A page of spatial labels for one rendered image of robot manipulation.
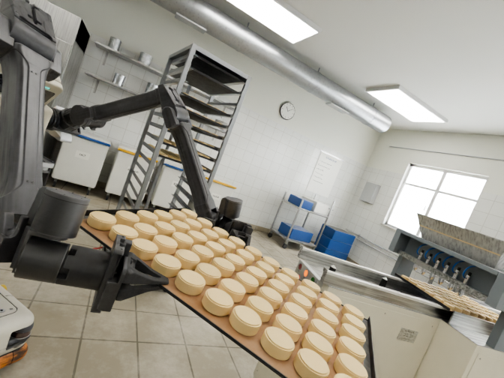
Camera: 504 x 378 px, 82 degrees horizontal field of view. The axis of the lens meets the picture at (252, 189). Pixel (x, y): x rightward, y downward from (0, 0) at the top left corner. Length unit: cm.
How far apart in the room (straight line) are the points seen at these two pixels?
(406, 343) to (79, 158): 398
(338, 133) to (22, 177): 612
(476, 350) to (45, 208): 174
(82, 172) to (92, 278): 397
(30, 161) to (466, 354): 179
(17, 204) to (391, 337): 161
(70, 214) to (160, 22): 482
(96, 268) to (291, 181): 556
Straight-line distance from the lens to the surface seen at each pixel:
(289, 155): 580
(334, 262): 175
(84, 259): 48
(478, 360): 185
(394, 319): 170
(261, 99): 547
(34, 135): 61
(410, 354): 188
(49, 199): 47
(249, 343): 48
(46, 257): 48
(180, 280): 51
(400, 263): 227
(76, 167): 442
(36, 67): 68
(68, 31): 424
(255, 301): 55
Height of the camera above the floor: 123
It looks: 5 degrees down
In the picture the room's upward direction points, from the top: 21 degrees clockwise
